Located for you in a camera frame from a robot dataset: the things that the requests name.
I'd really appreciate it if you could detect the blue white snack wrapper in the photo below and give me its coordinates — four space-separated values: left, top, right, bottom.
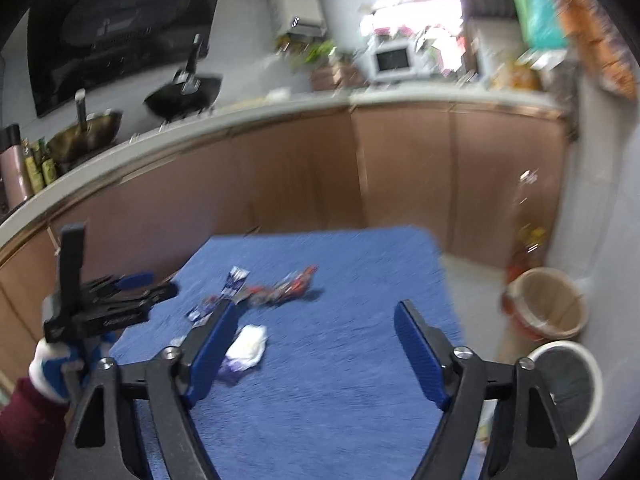
186 266 250 325

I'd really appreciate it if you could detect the white tissue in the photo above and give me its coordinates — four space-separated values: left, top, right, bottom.
216 325 268 385

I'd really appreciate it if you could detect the red silver snack wrapper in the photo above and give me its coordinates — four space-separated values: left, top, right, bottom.
247 266 319 307

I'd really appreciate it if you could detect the dark red sleeve forearm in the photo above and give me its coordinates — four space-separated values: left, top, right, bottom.
1 377 68 479

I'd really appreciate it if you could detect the white rimmed trash bin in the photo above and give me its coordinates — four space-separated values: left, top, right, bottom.
528 340 603 446

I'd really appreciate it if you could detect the brown kitchen cabinet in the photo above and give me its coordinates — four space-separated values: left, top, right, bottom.
1 100 568 388

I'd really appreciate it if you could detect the left blue white gloved hand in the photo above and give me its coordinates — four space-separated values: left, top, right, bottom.
28 333 117 404

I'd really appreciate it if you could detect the pink thermos bottle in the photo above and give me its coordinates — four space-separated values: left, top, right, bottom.
1 124 34 210

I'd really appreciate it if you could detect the wooden bucket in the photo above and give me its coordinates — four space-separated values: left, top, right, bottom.
502 266 589 341

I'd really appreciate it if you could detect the brass pot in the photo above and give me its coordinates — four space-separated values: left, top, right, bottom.
47 89 122 164

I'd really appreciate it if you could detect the cooking oil bottle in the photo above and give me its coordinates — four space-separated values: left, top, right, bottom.
504 169 547 284

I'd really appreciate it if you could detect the blue towel mat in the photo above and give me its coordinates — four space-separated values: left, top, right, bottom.
112 228 463 479

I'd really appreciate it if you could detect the black wok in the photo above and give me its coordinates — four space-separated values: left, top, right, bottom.
143 34 222 122

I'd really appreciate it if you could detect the black range hood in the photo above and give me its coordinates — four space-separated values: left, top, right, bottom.
27 0 217 116

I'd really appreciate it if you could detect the brown rice cooker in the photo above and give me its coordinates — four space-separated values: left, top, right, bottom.
310 63 368 91

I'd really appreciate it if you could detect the green potted vegetable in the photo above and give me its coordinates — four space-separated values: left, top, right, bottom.
303 40 336 65

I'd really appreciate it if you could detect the white water heater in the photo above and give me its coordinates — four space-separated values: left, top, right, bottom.
267 0 326 38

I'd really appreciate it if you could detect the white microwave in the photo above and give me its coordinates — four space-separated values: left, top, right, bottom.
366 38 432 82

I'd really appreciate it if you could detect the teal plastic bag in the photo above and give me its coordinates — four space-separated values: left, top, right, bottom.
525 0 567 50

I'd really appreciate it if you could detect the orange floral apron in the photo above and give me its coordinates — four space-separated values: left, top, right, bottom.
555 0 638 101

